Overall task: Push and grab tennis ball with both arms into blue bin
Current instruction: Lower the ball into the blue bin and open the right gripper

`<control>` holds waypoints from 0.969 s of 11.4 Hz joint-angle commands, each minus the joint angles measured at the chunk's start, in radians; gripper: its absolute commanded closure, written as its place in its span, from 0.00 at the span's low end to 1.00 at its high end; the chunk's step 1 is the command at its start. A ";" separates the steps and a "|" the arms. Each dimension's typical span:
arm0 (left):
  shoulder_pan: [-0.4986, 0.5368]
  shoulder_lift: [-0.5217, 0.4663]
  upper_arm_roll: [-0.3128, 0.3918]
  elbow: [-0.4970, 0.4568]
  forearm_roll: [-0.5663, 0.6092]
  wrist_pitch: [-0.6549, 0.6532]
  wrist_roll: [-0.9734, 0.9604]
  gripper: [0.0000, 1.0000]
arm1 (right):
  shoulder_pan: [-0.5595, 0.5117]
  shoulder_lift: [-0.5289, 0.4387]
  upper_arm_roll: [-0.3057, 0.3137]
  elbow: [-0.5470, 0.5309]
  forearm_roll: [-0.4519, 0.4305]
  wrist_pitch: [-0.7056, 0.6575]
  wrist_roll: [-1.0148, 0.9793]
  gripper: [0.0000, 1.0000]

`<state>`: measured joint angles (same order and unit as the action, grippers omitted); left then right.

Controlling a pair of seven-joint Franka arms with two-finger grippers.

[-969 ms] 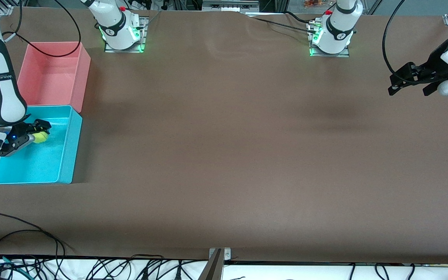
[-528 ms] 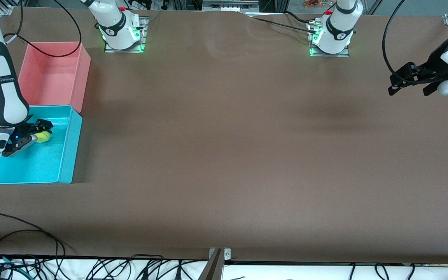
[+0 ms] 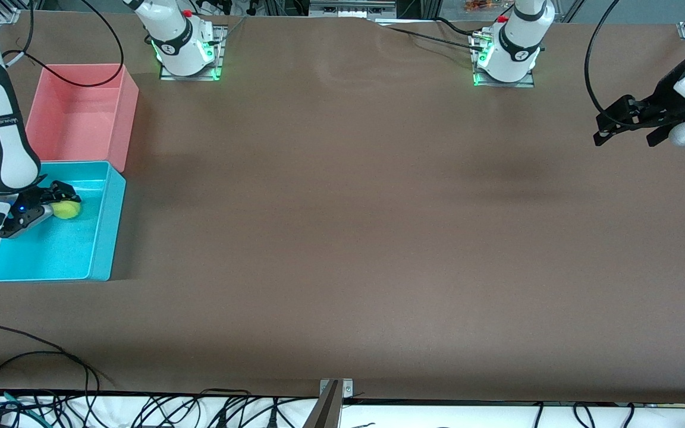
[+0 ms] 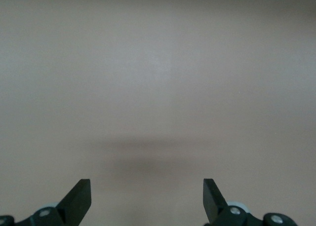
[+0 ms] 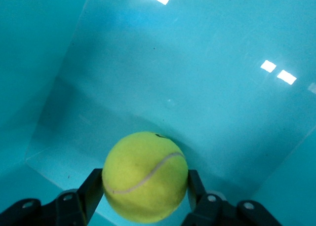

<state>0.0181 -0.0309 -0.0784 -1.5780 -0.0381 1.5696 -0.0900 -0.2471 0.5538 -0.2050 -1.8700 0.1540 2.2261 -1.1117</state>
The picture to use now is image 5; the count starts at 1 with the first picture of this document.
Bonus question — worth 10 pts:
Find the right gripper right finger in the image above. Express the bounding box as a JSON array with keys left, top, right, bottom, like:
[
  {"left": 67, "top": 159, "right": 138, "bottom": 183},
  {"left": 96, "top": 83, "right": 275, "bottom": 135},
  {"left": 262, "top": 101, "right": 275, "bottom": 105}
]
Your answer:
[{"left": 182, "top": 169, "right": 284, "bottom": 226}]

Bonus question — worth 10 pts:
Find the yellow-green tennis ball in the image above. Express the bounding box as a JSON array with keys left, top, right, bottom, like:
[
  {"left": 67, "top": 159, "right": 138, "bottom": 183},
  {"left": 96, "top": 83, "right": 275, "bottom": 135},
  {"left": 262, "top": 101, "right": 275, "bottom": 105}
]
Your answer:
[{"left": 101, "top": 131, "right": 189, "bottom": 224}]

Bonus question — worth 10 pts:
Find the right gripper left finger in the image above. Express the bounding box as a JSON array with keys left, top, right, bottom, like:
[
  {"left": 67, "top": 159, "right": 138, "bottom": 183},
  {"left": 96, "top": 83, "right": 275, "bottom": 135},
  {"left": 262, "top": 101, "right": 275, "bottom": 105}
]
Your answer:
[{"left": 0, "top": 168, "right": 104, "bottom": 226}]

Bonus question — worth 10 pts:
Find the blue plastic bin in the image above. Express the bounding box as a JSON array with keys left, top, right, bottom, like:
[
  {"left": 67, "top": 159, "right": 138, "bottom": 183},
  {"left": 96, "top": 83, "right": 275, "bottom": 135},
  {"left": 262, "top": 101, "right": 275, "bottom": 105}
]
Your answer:
[{"left": 0, "top": 0, "right": 316, "bottom": 226}]

